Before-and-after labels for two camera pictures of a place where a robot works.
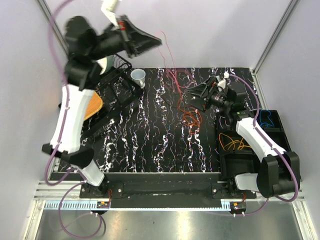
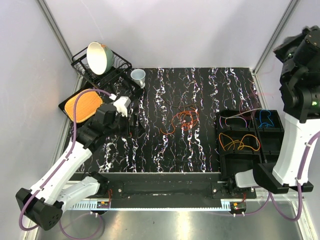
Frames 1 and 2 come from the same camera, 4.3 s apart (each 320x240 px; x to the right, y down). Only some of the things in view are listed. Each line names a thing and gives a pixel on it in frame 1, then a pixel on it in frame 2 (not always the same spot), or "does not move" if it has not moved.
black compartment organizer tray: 237,156 does not move
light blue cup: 138,75 does not move
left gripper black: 133,40 → 132,131
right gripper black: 202,104 → 281,50
